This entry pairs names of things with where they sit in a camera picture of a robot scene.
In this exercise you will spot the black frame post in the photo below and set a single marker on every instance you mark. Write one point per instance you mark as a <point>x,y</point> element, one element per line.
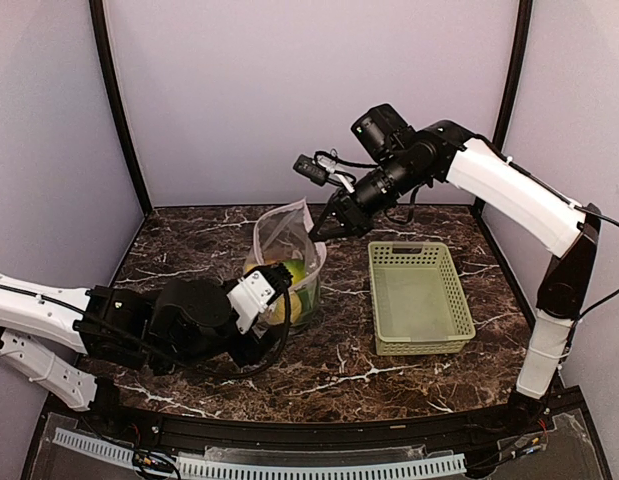
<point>115,101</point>
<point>520,38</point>

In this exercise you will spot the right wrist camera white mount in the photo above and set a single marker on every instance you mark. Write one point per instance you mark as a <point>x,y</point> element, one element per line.
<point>321,169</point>

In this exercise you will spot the left black frame post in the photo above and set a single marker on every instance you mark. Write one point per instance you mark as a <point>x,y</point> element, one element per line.
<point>115,101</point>

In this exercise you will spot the light green round food toy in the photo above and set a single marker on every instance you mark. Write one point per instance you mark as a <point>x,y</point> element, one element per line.
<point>297,269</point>

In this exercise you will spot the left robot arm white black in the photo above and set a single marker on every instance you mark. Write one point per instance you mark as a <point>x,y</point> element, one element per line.
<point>188,324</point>

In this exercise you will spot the black front rail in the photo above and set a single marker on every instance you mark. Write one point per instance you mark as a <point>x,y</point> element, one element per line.
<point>170,432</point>

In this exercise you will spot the clear dotted zip top bag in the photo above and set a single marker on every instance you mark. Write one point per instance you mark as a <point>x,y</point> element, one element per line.
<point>281,236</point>

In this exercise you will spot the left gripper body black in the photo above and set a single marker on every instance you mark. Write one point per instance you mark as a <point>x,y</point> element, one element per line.
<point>251,352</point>

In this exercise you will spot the yellow lemon toy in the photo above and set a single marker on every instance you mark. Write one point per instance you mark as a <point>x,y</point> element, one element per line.
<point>302,305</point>

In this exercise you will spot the pale green plastic basket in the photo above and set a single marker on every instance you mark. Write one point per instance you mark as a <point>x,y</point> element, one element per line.
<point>419,306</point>

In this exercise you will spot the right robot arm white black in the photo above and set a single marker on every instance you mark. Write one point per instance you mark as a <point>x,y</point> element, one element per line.
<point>407,159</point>

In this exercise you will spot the right black frame post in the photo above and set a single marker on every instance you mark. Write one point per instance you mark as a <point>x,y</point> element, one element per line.
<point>520,38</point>

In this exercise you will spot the white slotted cable duct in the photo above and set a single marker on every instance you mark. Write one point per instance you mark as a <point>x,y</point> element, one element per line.
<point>234,463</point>

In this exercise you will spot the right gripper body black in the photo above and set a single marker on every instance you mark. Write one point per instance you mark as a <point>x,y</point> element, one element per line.
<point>362,221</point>

